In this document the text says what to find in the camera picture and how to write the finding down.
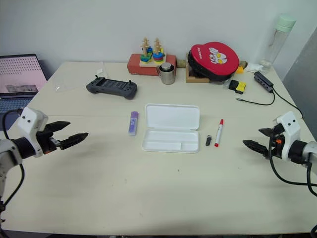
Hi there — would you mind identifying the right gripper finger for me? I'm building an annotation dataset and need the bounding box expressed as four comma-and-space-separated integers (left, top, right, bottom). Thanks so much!
258, 127, 275, 137
242, 139, 270, 160

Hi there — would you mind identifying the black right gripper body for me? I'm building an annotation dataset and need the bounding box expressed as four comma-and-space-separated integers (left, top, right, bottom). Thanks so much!
266, 123, 286, 160

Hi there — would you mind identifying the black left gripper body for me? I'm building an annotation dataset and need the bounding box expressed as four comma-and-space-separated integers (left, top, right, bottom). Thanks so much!
36, 124, 62, 155

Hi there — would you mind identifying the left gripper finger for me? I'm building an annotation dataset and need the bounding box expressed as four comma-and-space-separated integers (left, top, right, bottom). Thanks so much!
45, 120, 71, 134
59, 132, 89, 151

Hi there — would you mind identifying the open white pencil case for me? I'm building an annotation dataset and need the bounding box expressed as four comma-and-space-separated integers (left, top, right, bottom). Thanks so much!
141, 103, 201, 154

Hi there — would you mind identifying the red white marker pen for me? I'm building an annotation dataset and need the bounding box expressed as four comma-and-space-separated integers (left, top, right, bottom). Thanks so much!
214, 119, 224, 148

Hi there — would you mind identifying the clear plastic bag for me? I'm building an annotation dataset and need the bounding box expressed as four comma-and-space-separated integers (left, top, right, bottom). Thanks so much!
53, 61, 110, 93

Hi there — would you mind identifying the dark grey usb hub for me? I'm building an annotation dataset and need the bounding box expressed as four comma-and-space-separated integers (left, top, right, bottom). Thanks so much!
253, 71, 275, 94

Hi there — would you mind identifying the yellow black eraser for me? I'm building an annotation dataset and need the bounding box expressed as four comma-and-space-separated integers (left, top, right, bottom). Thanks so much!
235, 81, 247, 95

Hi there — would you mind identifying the purple eraser stick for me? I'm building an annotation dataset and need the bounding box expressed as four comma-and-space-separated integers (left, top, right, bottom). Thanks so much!
128, 111, 139, 137

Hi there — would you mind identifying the dark grey handheld controller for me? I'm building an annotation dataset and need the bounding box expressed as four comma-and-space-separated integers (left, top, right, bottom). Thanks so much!
86, 76, 138, 101

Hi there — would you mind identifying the crumpled white tissue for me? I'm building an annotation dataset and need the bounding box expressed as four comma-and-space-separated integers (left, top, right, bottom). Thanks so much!
244, 62, 265, 73

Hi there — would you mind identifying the open laptop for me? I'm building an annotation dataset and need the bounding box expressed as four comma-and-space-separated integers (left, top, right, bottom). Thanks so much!
0, 54, 48, 122

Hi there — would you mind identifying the grey partition panel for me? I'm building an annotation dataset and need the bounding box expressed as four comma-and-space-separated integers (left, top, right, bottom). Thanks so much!
282, 31, 317, 111

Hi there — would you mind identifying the wooden tray box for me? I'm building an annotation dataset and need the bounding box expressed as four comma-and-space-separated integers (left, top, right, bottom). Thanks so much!
185, 66, 211, 84

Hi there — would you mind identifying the clear bottle green lid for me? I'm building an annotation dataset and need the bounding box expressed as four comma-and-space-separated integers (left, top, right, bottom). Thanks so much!
259, 14, 297, 75

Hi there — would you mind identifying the red cardboard box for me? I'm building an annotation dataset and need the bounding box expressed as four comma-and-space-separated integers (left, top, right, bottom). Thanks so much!
126, 53, 177, 75

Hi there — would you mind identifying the stainless steel mug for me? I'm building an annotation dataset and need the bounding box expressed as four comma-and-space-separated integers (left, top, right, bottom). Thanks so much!
156, 62, 176, 86

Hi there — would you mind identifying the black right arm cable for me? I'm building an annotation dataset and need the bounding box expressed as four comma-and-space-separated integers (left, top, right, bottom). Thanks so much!
268, 133, 317, 199

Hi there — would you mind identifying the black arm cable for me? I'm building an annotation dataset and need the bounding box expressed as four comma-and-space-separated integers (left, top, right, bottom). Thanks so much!
0, 109, 26, 208
268, 133, 317, 199

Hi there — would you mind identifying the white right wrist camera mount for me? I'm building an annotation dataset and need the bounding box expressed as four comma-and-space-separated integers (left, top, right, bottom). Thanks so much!
273, 111, 302, 162

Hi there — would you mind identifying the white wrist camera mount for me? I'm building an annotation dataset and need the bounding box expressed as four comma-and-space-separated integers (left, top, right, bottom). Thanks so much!
16, 107, 49, 158
273, 111, 302, 162

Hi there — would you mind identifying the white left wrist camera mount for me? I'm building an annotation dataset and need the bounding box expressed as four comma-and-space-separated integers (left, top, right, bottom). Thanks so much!
16, 107, 49, 158

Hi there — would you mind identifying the black usb hub cable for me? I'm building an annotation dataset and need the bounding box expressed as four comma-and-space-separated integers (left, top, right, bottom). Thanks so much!
235, 88, 304, 119

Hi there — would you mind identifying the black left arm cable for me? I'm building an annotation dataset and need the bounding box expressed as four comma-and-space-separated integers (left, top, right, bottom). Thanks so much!
0, 109, 26, 208

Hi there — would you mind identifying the wooden ring stacking toy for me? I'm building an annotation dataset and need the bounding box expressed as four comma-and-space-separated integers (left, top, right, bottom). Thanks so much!
139, 37, 167, 68

